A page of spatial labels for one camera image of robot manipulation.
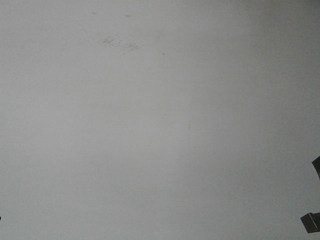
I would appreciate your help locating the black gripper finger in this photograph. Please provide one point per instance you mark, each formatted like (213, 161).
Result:
(311, 222)
(316, 164)

